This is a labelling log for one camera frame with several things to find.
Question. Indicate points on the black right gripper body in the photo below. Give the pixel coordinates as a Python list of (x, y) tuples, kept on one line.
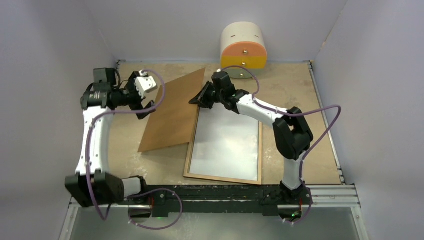
[(219, 95)]

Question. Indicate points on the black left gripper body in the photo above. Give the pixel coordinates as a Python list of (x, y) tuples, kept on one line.
[(132, 97)]

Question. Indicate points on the brown backing board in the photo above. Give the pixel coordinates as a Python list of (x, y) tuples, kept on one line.
[(174, 120)]

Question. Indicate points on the landscape photo print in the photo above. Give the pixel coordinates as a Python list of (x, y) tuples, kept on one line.
[(228, 142)]

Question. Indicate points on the wooden picture frame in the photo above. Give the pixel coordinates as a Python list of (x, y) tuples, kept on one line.
[(188, 162)]

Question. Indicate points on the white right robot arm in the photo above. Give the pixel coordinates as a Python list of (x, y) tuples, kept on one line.
[(292, 134)]

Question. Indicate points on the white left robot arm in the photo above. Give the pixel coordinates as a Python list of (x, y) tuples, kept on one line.
[(93, 184)]

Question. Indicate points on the small round drawer cabinet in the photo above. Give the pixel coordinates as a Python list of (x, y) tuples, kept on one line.
[(242, 48)]

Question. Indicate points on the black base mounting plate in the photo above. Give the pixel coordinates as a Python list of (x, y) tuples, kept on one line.
[(267, 200)]

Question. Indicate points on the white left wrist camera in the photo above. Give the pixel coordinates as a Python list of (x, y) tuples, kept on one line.
[(144, 85)]

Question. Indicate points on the aluminium rail frame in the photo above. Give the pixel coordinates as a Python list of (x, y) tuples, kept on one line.
[(323, 196)]

